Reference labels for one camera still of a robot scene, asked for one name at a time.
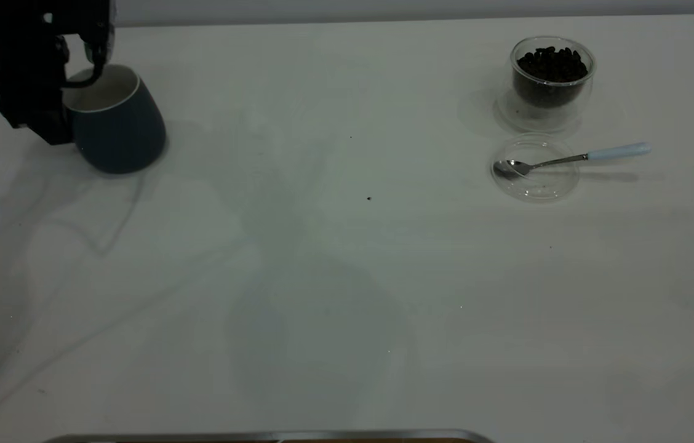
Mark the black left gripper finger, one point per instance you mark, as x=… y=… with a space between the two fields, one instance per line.
x=99 y=46
x=33 y=98

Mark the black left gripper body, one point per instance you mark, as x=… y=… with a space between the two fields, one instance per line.
x=21 y=24

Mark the dark grey ceramic mug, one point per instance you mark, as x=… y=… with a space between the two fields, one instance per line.
x=122 y=135

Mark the pile of coffee beans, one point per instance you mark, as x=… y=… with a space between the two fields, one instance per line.
x=551 y=64

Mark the clear double-walled glass cup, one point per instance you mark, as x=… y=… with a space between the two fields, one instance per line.
x=539 y=117

